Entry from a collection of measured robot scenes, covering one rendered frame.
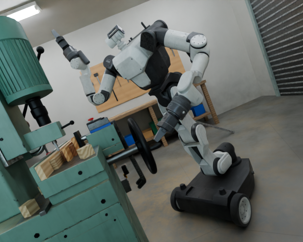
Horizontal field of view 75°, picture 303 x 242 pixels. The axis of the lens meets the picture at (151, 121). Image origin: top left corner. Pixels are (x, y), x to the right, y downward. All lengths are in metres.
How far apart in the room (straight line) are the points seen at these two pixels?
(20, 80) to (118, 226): 0.65
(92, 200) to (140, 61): 0.79
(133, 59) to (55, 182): 0.77
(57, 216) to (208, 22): 4.44
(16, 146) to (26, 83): 0.25
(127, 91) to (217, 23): 2.33
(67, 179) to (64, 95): 3.72
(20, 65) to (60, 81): 3.52
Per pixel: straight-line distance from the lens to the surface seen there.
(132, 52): 1.20
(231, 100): 4.70
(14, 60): 0.93
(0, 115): 0.94
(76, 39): 4.49
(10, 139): 0.94
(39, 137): 0.94
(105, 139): 0.95
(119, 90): 4.18
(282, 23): 4.00
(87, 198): 0.78
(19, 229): 0.86
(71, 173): 0.75
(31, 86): 0.90
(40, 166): 0.76
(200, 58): 0.98
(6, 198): 0.95
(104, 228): 0.82
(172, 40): 1.09
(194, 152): 1.62
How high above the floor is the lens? 1.03
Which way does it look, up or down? 8 degrees down
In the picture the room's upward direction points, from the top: 23 degrees counter-clockwise
